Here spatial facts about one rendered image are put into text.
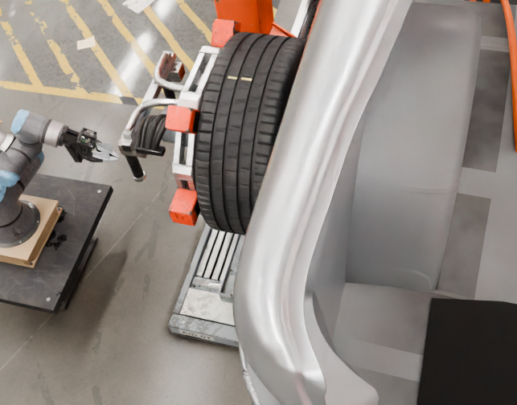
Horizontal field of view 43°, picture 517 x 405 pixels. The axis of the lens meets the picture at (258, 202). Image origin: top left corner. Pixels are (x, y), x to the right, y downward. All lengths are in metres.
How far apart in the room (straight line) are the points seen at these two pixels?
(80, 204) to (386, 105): 1.63
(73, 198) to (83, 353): 0.65
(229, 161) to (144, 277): 1.20
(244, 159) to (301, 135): 0.79
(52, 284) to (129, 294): 0.38
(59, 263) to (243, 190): 1.09
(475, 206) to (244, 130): 0.67
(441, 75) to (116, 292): 1.82
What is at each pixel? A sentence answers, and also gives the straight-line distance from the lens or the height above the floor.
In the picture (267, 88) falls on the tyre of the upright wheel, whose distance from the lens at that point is 1.87.
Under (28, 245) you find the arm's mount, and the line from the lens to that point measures 2.76.
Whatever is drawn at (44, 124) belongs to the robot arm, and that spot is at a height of 0.86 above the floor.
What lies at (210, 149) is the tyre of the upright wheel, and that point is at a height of 1.07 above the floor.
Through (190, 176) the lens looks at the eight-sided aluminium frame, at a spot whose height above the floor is 0.96.
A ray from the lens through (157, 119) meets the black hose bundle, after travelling 2.02.
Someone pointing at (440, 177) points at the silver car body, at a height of 1.22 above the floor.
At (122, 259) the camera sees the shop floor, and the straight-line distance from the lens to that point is 3.02.
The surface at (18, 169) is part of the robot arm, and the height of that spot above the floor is 0.75.
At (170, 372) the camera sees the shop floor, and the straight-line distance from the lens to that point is 2.74.
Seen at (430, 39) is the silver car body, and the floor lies 1.36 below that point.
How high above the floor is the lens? 2.51
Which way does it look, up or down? 56 degrees down
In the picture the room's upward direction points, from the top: 11 degrees counter-clockwise
